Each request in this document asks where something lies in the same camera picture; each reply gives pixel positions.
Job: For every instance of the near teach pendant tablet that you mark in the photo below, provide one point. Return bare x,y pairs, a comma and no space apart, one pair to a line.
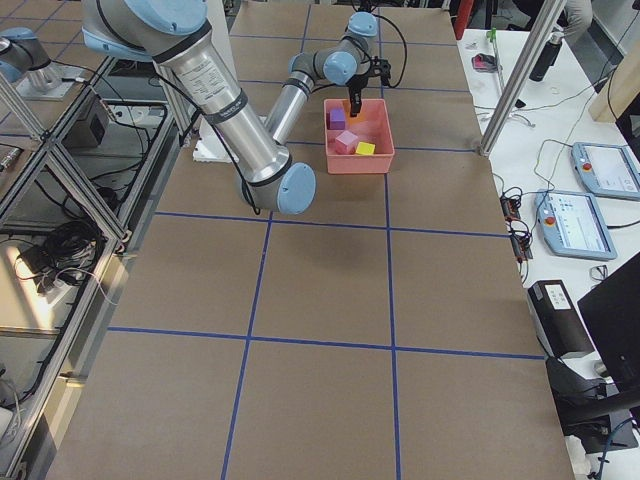
573,226

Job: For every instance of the teach pendant tablet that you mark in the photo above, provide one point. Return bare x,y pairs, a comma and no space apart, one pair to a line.
609,171
573,226

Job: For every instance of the black power adapter box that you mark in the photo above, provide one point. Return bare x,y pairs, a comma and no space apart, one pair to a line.
558,325

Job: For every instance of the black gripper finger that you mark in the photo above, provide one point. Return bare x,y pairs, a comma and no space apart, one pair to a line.
355,104

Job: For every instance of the grey pink pouch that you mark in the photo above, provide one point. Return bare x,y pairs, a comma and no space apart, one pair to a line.
483,63

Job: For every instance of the far teach pendant tablet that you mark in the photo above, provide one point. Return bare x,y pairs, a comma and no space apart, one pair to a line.
609,171

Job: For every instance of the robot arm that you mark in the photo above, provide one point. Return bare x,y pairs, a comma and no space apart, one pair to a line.
177,35

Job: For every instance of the pink plastic bin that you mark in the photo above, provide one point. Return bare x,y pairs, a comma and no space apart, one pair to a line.
374,129

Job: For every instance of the black water bottle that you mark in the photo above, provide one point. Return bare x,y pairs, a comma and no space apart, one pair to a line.
547,57

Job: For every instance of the white camera stand pillar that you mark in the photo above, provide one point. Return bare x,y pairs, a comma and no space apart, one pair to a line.
209,148

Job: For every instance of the aluminium rod on table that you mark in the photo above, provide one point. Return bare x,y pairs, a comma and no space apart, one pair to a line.
499,69

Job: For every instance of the purple foam block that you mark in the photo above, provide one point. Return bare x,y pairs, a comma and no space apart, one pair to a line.
336,119

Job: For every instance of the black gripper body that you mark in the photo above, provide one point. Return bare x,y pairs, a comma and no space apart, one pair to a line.
356,88

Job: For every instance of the orange foam block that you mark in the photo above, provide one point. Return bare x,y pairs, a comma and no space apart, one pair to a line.
352,120

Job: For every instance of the aluminium frame post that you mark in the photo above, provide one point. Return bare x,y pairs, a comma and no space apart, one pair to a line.
540,32

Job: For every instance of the black monitor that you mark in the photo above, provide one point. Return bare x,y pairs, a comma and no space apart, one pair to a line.
610,312

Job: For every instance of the pink foam block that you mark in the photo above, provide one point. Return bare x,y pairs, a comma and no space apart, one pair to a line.
346,143

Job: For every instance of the yellow foam block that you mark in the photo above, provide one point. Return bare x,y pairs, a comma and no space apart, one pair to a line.
365,148

